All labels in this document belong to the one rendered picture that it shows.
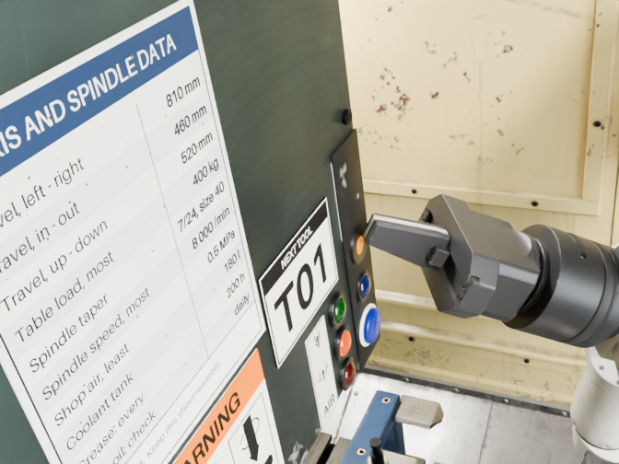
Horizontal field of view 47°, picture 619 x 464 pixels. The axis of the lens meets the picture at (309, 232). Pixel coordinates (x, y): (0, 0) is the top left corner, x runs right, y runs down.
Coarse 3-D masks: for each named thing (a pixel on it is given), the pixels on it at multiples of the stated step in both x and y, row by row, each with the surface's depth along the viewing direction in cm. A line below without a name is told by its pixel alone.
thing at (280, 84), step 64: (0, 0) 24; (64, 0) 26; (128, 0) 29; (256, 0) 38; (320, 0) 45; (0, 64) 24; (256, 64) 39; (320, 64) 46; (256, 128) 40; (320, 128) 47; (256, 192) 41; (320, 192) 48; (256, 256) 41; (0, 384) 26; (0, 448) 26
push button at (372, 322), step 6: (372, 312) 58; (378, 312) 59; (366, 318) 58; (372, 318) 58; (378, 318) 59; (366, 324) 58; (372, 324) 58; (378, 324) 59; (366, 330) 58; (372, 330) 58; (378, 330) 60; (366, 336) 58; (372, 336) 59; (366, 342) 59; (372, 342) 59
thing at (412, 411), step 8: (400, 400) 111; (408, 400) 110; (416, 400) 110; (424, 400) 110; (400, 408) 109; (408, 408) 109; (416, 408) 109; (424, 408) 109; (432, 408) 108; (440, 408) 108; (392, 416) 108; (400, 416) 108; (408, 416) 108; (416, 416) 108; (424, 416) 107; (432, 416) 107; (440, 416) 107; (416, 424) 107; (424, 424) 106; (432, 424) 106
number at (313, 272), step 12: (324, 228) 49; (324, 240) 50; (312, 252) 48; (324, 252) 50; (300, 264) 47; (312, 264) 48; (324, 264) 50; (300, 276) 47; (312, 276) 48; (324, 276) 50; (300, 288) 47; (312, 288) 49; (324, 288) 51; (300, 300) 47; (312, 300) 49; (300, 312) 47
